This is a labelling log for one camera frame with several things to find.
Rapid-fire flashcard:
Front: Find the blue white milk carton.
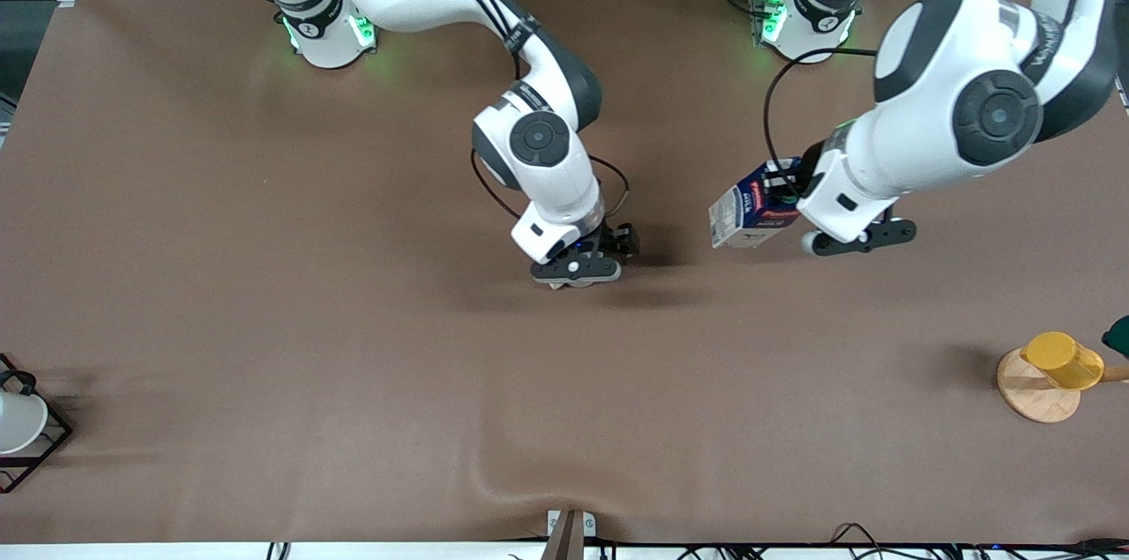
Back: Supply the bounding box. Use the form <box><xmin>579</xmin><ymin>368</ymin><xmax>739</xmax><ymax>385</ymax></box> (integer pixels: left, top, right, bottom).
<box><xmin>708</xmin><ymin>157</ymin><xmax>804</xmax><ymax>250</ymax></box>

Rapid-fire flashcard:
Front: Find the yellow cup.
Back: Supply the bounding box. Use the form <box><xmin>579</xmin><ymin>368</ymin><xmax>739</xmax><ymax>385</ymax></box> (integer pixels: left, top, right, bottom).
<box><xmin>1021</xmin><ymin>331</ymin><xmax>1105</xmax><ymax>391</ymax></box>

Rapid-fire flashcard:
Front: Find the wooden mug stand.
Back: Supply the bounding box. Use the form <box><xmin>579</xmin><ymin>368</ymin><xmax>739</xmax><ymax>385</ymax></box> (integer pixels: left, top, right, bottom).
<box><xmin>997</xmin><ymin>347</ymin><xmax>1129</xmax><ymax>425</ymax></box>

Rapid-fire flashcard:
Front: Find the white bowl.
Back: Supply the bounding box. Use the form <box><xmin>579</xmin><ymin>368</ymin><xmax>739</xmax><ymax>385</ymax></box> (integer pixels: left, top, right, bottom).
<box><xmin>0</xmin><ymin>390</ymin><xmax>49</xmax><ymax>455</ymax></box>

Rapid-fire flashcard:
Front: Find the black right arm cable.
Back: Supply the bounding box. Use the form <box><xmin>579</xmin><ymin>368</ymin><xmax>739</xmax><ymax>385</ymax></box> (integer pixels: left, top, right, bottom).
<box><xmin>415</xmin><ymin>0</ymin><xmax>632</xmax><ymax>223</ymax></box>

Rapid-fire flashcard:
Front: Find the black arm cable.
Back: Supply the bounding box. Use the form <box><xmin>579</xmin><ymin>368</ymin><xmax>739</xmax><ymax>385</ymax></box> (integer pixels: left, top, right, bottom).
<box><xmin>764</xmin><ymin>49</ymin><xmax>879</xmax><ymax>190</ymax></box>
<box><xmin>415</xmin><ymin>0</ymin><xmax>632</xmax><ymax>223</ymax></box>

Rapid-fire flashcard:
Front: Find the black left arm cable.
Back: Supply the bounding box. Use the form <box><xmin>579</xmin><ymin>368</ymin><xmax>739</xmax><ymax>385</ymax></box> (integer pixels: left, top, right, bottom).
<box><xmin>764</xmin><ymin>49</ymin><xmax>879</xmax><ymax>190</ymax></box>

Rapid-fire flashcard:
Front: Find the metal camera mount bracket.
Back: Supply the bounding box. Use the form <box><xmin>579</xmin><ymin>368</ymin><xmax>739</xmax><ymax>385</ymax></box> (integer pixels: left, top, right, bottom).
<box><xmin>546</xmin><ymin>509</ymin><xmax>597</xmax><ymax>560</ymax></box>

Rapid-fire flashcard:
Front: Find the black wire rack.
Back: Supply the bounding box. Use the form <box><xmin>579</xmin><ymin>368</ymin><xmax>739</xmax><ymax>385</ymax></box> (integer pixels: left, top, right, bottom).
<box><xmin>0</xmin><ymin>353</ymin><xmax>74</xmax><ymax>495</ymax></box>

